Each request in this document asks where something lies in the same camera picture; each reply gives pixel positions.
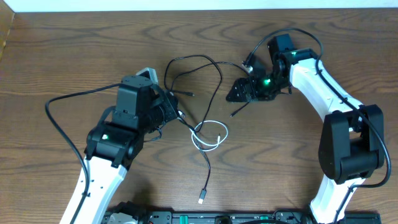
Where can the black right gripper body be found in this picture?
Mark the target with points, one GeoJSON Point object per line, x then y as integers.
{"type": "Point", "coordinates": [263, 88]}

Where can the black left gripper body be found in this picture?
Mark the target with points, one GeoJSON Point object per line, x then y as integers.
{"type": "Point", "coordinates": [165, 102]}

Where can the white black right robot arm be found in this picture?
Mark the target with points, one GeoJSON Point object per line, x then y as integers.
{"type": "Point", "coordinates": [352, 152]}

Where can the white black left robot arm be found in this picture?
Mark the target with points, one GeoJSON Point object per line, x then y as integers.
{"type": "Point", "coordinates": [112, 145]}

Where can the brown wooden side panel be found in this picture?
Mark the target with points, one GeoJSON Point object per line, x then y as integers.
{"type": "Point", "coordinates": [6, 20]}

